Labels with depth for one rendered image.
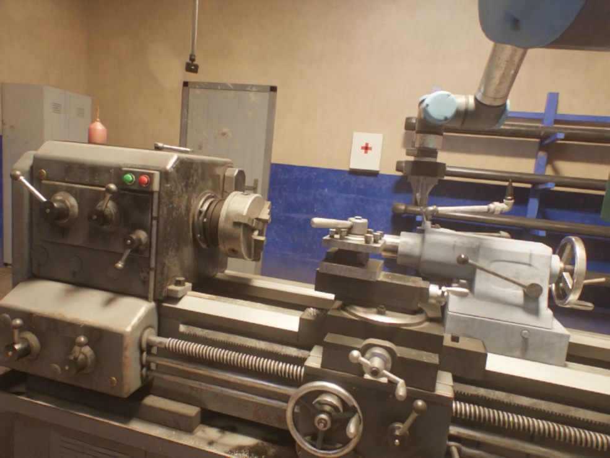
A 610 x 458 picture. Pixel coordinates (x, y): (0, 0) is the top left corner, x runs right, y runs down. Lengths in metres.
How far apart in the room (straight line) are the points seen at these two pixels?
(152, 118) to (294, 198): 1.97
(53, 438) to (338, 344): 1.20
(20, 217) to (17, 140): 3.31
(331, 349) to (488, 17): 0.90
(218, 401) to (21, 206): 1.00
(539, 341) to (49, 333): 1.53
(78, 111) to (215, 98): 1.42
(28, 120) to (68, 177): 3.37
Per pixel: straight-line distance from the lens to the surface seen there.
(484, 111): 1.35
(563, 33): 0.49
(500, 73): 1.28
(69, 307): 1.63
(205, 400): 1.62
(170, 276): 1.53
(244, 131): 4.85
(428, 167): 1.45
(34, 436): 2.04
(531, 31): 0.48
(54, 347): 1.67
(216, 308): 1.47
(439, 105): 1.33
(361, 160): 4.40
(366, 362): 1.09
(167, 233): 1.47
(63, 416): 1.74
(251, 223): 1.51
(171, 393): 1.68
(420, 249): 1.44
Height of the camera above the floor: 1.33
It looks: 9 degrees down
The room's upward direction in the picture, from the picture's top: 6 degrees clockwise
